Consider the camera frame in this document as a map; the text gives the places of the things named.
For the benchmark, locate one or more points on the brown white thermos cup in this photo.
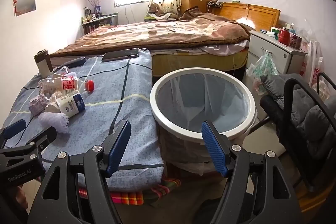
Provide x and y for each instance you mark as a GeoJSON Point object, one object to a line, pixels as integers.
{"type": "Point", "coordinates": [43, 64]}

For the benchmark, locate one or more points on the small pink carton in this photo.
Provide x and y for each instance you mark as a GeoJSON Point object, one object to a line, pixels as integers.
{"type": "Point", "coordinates": [36, 106]}

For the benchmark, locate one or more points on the wooden headboard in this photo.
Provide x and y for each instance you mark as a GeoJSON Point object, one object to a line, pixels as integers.
{"type": "Point", "coordinates": [252, 12]}

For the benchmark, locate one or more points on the green printed plastic bag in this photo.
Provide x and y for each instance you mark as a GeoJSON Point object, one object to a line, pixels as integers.
{"type": "Point", "coordinates": [263, 66]}

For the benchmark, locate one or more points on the colourful striped cloth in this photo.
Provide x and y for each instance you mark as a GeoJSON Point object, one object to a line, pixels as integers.
{"type": "Point", "coordinates": [131, 196]}

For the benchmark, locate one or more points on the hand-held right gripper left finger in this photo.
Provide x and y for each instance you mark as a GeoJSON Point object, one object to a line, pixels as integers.
{"type": "Point", "coordinates": [119, 146]}

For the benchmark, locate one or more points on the white bed sheet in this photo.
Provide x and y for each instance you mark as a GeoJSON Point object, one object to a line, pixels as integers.
{"type": "Point", "coordinates": [223, 49]}

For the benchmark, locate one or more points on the silver wall poster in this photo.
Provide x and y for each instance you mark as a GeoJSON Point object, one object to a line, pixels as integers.
{"type": "Point", "coordinates": [25, 1]}

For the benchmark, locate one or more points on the white cup with blue label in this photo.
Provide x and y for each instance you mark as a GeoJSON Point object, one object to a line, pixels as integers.
{"type": "Point", "coordinates": [71, 106]}

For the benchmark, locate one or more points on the white red printed plastic bag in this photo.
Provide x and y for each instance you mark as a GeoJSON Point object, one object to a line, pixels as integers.
{"type": "Point", "coordinates": [313, 66]}

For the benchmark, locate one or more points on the power strip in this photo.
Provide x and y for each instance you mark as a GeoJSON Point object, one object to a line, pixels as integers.
{"type": "Point", "coordinates": [216, 4]}

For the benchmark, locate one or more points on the brown teddy bear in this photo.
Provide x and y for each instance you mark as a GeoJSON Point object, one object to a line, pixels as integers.
{"type": "Point", "coordinates": [157, 10]}

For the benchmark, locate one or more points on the white round bin with liner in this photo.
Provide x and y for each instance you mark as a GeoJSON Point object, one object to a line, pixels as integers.
{"type": "Point", "coordinates": [162, 119]}

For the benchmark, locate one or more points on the cluttered small desk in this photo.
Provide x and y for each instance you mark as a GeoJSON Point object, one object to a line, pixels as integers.
{"type": "Point", "coordinates": [97, 24]}

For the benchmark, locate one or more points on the green white boxes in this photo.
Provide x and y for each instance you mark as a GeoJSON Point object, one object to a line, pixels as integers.
{"type": "Point", "coordinates": [275, 32]}

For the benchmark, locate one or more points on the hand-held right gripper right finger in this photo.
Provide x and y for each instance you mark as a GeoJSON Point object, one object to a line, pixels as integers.
{"type": "Point", "coordinates": [214, 150]}

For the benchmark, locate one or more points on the clear bottle with red cap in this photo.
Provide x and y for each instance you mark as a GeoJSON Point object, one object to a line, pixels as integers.
{"type": "Point", "coordinates": [69, 85]}

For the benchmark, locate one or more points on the bed with brown blanket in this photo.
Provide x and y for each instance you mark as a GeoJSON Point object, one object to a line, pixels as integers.
{"type": "Point", "coordinates": [157, 32]}

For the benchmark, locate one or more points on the red patterned tin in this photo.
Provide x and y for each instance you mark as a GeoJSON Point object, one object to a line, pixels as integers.
{"type": "Point", "coordinates": [295, 41]}

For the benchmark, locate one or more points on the yellow bed mattress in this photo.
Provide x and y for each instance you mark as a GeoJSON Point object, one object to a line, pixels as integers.
{"type": "Point", "coordinates": [197, 62]}

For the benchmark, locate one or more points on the white nightstand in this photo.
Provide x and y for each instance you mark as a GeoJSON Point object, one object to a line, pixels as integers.
{"type": "Point", "coordinates": [273, 53]}

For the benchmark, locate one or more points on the red jar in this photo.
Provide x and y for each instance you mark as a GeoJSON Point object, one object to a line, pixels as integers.
{"type": "Point", "coordinates": [284, 37]}

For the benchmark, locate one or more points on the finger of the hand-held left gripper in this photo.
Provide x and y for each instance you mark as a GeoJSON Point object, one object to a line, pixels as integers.
{"type": "Point", "coordinates": [42, 138]}
{"type": "Point", "coordinates": [14, 129]}

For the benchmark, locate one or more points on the dark glasses case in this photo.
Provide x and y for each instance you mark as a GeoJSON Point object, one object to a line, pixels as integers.
{"type": "Point", "coordinates": [71, 61]}

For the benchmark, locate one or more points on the grey chair cushion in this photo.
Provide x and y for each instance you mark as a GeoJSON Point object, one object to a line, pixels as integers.
{"type": "Point", "coordinates": [307, 119]}

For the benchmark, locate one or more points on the black frame chair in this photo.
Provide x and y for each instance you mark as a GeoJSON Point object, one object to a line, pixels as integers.
{"type": "Point", "coordinates": [288, 98]}

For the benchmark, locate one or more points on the dark smartphone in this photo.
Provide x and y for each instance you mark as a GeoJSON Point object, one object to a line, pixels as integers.
{"type": "Point", "coordinates": [120, 54]}

